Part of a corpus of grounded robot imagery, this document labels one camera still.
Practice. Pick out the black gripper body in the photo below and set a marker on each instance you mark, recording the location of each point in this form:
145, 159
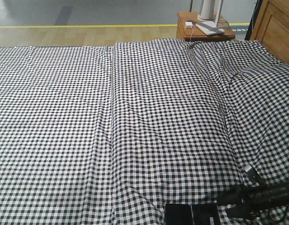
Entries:
241, 196

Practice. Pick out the black smartphone pink frame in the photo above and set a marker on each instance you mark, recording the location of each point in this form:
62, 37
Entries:
191, 214

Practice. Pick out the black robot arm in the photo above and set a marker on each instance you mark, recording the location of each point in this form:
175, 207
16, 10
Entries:
272, 196

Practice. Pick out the checkered bed sheet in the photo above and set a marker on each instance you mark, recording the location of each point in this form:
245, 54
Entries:
55, 139

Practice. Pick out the checkered quilt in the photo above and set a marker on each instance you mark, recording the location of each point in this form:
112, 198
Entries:
188, 117

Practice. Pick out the wooden headboard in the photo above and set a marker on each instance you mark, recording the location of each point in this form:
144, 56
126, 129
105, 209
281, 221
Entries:
272, 28

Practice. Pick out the wooden nightstand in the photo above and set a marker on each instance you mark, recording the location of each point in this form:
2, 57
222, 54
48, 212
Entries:
191, 29

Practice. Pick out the white power adapter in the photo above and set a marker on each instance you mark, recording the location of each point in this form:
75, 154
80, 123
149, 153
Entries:
188, 25

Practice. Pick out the white cylindrical humidifier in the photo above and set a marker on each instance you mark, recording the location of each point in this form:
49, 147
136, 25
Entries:
206, 11

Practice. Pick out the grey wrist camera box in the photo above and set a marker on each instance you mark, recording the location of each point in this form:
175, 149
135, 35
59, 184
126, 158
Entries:
253, 176

